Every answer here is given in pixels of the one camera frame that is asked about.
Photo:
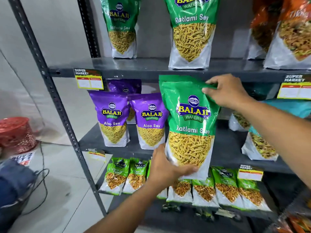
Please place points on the person's right hand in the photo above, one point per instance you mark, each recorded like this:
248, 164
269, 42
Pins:
229, 92

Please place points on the person's left hand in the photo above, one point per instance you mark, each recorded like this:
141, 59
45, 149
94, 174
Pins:
162, 172

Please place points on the person's right thumb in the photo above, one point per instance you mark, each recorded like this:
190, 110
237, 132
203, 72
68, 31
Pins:
210, 91

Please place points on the person's left thumb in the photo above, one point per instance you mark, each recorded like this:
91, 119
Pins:
186, 171

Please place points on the large green snack packet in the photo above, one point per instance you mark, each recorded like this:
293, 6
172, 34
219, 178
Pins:
189, 133
121, 29
192, 38

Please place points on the person's right forearm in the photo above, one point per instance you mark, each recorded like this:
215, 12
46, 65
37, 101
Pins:
279, 133

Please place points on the person's left forearm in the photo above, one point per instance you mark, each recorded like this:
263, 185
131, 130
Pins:
126, 211

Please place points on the row of small green packets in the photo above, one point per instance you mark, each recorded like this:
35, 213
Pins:
226, 189

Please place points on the purple snack packet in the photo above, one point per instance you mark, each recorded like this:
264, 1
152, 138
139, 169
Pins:
150, 123
113, 118
124, 86

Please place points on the yellow shelf price label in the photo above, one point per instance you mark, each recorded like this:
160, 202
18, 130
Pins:
250, 172
97, 154
295, 88
89, 80

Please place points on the dark grey metal shelving rack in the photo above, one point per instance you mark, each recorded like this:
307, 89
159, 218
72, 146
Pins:
145, 66

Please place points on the orange red snack packet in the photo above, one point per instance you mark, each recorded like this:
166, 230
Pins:
294, 223

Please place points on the white printed floor sign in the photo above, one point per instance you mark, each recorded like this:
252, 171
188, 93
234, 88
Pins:
23, 158

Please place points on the dark blue bag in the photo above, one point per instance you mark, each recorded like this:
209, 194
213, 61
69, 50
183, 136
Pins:
13, 186

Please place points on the red plastic basket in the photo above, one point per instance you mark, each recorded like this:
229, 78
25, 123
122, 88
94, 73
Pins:
15, 135

